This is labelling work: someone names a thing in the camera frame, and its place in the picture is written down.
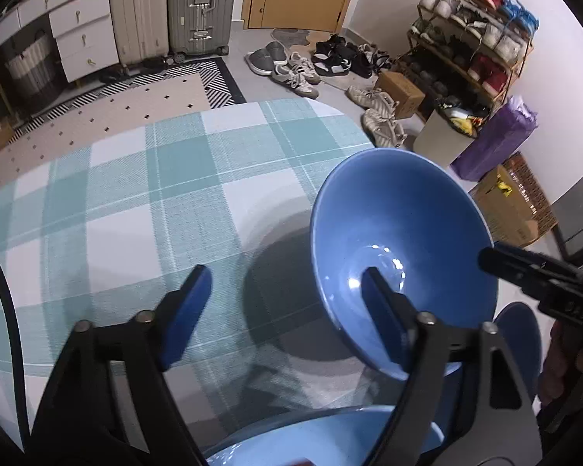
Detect silver suitcase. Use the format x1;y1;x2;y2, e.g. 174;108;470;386
167;0;234;64

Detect woven laundry basket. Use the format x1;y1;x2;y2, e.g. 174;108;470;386
6;31;64;113

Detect beige suitcase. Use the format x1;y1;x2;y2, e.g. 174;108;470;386
109;0;169;65

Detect grey slippers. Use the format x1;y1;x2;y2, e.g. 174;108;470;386
245;40;288;77

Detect cardboard box with cat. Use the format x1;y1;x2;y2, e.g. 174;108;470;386
470;165;539;247

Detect blue bowl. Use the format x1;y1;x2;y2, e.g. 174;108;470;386
204;405;445;466
311;148;498;381
435;301;542;438

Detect blue bowl back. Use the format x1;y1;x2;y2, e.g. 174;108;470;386
311;148;498;381

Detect teal checked tablecloth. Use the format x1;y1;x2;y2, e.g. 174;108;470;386
0;99;395;447

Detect person's right hand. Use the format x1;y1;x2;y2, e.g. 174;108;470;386
538;321;583;407

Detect small brown cardboard box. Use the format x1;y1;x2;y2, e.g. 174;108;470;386
375;71;425;119

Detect wooden shoe rack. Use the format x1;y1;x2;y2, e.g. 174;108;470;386
396;0;539;121

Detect purple rolled mat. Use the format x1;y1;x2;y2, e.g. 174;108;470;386
452;96;538;182

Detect white trash bin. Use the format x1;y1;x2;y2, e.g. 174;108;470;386
413;106;478;169

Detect black cable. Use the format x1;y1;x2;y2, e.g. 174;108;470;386
0;229;30;452

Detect white drawer desk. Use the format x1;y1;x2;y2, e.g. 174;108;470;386
0;0;119;82

